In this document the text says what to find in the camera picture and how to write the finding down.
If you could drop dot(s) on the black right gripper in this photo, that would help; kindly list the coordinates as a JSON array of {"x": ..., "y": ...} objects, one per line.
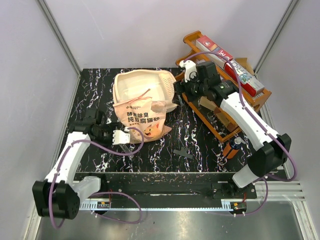
[{"x": 181, "y": 87}]

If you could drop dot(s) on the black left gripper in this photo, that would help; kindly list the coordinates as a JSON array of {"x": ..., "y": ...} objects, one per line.
[{"x": 106, "y": 127}]

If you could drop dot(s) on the pink cat litter bag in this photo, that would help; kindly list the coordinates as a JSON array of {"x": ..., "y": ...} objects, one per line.
[{"x": 144, "y": 117}]

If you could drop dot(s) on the black plastic clip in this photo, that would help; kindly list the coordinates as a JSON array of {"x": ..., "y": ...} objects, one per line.
[{"x": 183, "y": 152}]

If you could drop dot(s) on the clear plastic scoop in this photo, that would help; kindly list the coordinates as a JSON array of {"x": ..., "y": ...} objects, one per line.
[{"x": 126, "y": 151}]

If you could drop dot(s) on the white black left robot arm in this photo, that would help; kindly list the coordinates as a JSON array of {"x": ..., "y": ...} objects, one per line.
[{"x": 57, "y": 196}]

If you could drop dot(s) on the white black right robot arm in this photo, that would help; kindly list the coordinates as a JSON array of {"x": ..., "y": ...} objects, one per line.
[{"x": 271, "y": 148}]

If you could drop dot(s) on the beige plastic litter box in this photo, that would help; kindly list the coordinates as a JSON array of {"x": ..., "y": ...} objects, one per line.
[{"x": 157, "y": 84}]

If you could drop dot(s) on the red white toothpaste box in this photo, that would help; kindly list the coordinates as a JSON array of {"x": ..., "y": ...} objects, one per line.
[{"x": 205, "y": 44}]

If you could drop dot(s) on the red white long box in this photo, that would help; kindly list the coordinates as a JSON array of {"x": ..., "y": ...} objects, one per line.
[{"x": 248, "y": 82}]

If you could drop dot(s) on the light wooden block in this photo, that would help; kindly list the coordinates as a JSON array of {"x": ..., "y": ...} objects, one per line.
[{"x": 209, "y": 105}]

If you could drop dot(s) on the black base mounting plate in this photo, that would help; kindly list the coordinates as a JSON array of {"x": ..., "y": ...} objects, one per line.
[{"x": 169, "y": 190}]

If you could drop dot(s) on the orange blue bottle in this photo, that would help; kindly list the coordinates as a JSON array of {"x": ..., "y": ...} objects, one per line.
[{"x": 232, "y": 147}]

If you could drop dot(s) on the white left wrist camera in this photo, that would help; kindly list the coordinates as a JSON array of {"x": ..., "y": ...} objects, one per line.
[{"x": 121, "y": 136}]

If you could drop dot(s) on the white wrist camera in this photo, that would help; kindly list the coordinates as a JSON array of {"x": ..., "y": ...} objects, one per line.
[
  {"x": 121, "y": 136},
  {"x": 190, "y": 70}
]

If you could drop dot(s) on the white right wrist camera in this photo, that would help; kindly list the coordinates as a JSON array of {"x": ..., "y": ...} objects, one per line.
[{"x": 190, "y": 70}]

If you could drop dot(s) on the white cable duct rail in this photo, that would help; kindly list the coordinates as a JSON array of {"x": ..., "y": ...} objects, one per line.
[{"x": 130, "y": 205}]

